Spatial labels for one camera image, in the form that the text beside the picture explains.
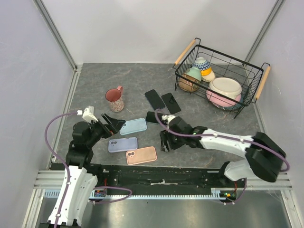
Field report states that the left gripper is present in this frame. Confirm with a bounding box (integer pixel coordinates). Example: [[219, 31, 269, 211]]
[[86, 113, 125, 147]]

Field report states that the pink phone case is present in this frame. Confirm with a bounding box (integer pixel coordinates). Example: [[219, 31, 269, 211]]
[[126, 146, 157, 165]]

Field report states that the dark green phone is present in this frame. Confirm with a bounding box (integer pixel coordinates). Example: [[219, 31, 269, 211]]
[[145, 111, 167, 125]]

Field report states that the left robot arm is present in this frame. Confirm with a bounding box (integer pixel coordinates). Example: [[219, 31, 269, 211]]
[[39, 114, 126, 228]]

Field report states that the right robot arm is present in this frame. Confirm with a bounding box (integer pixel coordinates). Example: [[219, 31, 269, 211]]
[[156, 114, 290, 187]]

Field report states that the light blue phone case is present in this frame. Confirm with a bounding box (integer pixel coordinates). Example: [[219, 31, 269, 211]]
[[119, 118, 147, 135]]

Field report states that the lavender phone case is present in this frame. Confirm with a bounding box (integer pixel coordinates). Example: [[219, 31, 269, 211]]
[[108, 137, 138, 153]]

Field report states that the black phone with stand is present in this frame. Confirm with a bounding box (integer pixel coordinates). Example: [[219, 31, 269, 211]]
[[161, 93, 181, 114]]

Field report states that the blue-edged black phone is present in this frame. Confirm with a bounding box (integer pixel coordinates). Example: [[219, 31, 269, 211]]
[[144, 89, 166, 110]]

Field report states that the pink floral mug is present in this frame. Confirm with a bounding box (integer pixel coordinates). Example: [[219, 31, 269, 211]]
[[105, 86, 124, 112]]

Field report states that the brown bowl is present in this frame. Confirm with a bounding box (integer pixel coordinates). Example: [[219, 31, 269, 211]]
[[178, 74, 200, 93]]

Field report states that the pink bowl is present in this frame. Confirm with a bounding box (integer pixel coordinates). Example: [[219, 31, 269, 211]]
[[206, 90, 241, 107]]

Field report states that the green bowl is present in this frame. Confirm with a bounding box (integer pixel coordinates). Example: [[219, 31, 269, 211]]
[[184, 67, 202, 82]]

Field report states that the yellow white bowl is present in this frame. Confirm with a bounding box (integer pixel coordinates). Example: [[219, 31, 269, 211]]
[[201, 67, 216, 82]]

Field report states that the teal bowl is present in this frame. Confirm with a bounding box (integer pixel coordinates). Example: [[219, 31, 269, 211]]
[[222, 95, 243, 111]]

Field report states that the cream bowl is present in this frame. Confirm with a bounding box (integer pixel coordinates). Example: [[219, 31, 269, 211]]
[[209, 77, 242, 96]]

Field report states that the blue patterned bowl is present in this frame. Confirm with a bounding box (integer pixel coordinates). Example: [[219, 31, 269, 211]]
[[192, 57, 210, 71]]

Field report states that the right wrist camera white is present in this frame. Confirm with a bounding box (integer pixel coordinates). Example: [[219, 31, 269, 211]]
[[161, 114, 176, 125]]

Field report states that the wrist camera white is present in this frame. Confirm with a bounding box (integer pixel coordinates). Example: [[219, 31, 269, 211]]
[[82, 106, 98, 124], [161, 114, 176, 125]]

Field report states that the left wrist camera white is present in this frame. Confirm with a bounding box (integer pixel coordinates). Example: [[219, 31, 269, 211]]
[[82, 106, 98, 124]]

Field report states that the slotted cable duct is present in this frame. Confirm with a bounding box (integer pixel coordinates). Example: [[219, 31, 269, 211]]
[[44, 189, 226, 200]]

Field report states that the black wire basket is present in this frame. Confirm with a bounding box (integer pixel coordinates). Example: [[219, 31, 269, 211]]
[[173, 38, 271, 116]]

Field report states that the aluminium frame rail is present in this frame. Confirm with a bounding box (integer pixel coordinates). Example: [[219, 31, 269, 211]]
[[34, 170, 65, 189]]

